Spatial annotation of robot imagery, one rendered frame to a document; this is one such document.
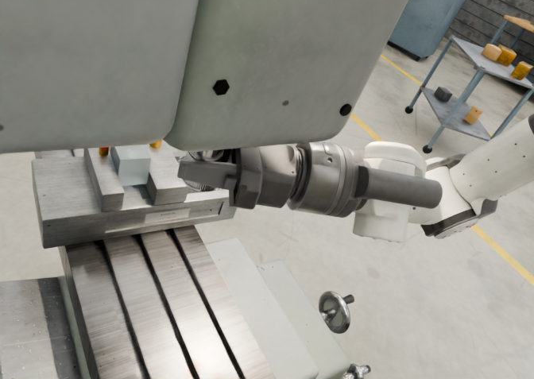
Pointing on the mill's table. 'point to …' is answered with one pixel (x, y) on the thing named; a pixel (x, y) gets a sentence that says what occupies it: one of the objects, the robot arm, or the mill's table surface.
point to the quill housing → (281, 59)
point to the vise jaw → (164, 176)
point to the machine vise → (109, 202)
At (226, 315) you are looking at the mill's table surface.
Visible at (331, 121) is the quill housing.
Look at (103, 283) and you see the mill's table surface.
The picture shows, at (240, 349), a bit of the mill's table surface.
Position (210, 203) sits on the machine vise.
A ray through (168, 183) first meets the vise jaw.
